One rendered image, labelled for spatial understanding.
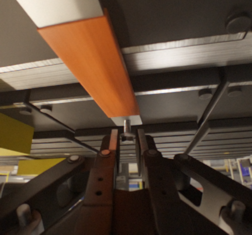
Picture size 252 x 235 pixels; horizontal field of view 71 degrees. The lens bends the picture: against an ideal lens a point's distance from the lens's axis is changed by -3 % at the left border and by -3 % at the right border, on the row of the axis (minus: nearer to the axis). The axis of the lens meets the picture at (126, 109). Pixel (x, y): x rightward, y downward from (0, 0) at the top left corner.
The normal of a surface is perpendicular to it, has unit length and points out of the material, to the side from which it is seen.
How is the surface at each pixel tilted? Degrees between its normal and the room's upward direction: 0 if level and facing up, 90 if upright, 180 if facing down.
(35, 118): 0
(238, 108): 0
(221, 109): 0
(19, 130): 90
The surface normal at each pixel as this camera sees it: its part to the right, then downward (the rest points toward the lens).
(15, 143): 0.98, -0.08
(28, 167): -0.36, -0.36
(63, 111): 0.01, 0.92
